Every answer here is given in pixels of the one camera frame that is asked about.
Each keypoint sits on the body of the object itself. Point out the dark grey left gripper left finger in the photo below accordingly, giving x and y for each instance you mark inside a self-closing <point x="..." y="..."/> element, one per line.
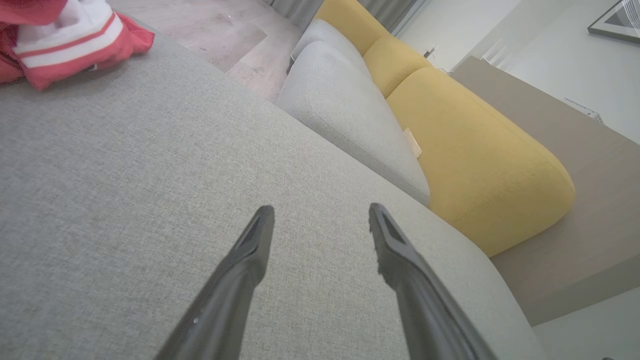
<point x="235" y="290"/>

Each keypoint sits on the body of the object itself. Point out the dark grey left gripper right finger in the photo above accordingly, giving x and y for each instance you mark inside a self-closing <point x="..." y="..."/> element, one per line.
<point x="420" y="300"/>

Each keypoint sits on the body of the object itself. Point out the red white striped sports shorts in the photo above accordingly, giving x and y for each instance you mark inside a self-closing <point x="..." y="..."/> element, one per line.
<point x="75" y="70"/>

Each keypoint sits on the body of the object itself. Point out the grey fabric sofa chaise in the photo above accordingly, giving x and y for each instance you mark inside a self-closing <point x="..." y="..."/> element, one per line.
<point x="125" y="200"/>

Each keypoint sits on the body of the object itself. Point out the yellow sofa backrest cushion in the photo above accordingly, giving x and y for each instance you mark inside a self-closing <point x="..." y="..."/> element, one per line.
<point x="395" y="62"/>
<point x="475" y="165"/>
<point x="350" y="22"/>

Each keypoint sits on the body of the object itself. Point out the beige sofa label tag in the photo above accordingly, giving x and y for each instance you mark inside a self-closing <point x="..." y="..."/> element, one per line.
<point x="413" y="142"/>

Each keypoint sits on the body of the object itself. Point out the grey sofa seat cushion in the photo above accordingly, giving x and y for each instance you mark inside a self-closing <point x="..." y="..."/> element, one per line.
<point x="325" y="32"/>
<point x="340" y="110"/>

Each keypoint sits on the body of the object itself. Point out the grey curtain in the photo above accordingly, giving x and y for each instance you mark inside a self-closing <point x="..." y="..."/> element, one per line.
<point x="300" y="10"/>

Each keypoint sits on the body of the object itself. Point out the white wall socket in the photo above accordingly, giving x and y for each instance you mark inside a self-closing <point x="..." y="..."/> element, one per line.
<point x="430" y="52"/>

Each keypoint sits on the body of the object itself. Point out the framed wall picture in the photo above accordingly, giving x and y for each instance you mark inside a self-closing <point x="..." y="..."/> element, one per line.
<point x="617" y="22"/>

